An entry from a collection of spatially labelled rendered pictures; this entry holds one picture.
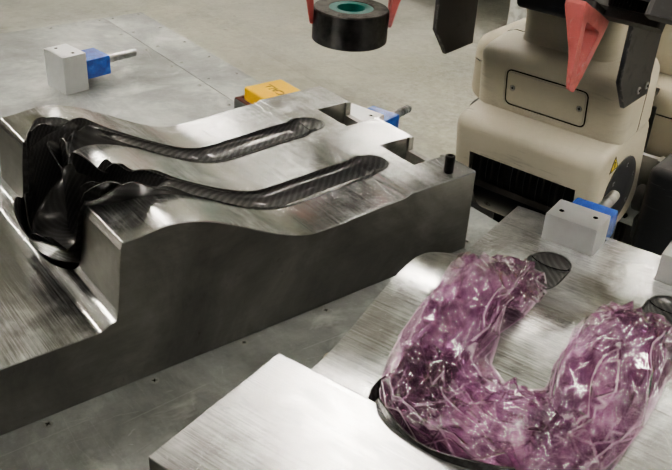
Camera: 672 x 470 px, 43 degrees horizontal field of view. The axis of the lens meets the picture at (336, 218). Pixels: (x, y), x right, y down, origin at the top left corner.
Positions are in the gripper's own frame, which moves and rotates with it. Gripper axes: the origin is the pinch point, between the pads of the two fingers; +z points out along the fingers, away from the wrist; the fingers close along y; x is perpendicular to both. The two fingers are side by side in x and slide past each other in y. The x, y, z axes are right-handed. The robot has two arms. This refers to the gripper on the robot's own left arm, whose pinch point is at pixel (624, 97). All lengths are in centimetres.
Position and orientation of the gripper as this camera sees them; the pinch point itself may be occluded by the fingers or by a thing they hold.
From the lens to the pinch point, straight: 79.1
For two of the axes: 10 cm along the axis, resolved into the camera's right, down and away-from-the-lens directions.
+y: 7.6, 3.6, -5.4
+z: -3.4, 9.3, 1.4
